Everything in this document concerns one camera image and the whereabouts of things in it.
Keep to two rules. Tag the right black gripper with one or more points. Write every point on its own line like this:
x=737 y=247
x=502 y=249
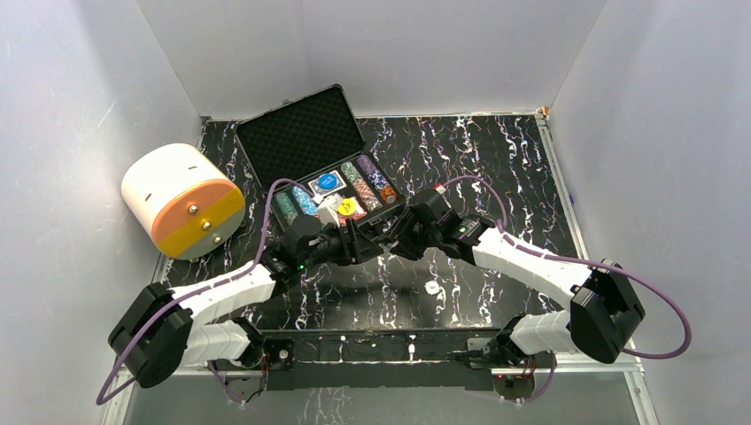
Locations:
x=400 y=231

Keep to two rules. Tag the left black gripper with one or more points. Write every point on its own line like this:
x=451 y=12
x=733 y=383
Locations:
x=350 y=243

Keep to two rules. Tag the red card deck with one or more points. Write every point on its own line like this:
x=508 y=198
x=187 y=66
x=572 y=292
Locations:
x=360 y=214

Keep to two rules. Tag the yellow round button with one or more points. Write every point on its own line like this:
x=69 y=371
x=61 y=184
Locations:
x=348 y=207

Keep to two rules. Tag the white poker chip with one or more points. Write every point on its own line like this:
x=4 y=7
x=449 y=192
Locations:
x=432 y=288

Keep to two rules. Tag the blue small blind button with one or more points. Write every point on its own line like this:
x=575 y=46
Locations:
x=328 y=181

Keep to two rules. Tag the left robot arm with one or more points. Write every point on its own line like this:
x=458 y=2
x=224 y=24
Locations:
x=164 y=329

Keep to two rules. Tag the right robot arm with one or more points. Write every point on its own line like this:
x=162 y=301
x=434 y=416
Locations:
x=599 y=309

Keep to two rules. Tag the black poker set case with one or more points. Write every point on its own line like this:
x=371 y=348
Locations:
x=298 y=141

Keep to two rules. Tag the red yellow chip stack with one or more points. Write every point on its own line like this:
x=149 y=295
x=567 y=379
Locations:
x=389 y=195

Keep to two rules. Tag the green white chip stack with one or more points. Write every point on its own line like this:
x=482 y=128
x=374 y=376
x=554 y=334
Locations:
x=366 y=194

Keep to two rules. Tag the purple chip stack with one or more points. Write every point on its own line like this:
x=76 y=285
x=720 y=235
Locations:
x=373 y=173

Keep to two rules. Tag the blue card deck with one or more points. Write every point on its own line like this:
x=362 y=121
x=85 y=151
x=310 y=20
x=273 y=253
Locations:
x=313 y=185

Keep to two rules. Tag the green blue chip stack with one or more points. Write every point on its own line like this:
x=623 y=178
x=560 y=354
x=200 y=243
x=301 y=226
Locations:
x=286 y=207

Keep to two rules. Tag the white and orange cylinder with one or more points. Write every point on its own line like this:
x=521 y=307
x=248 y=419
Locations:
x=184 y=202

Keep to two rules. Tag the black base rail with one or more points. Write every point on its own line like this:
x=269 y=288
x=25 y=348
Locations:
x=375 y=346

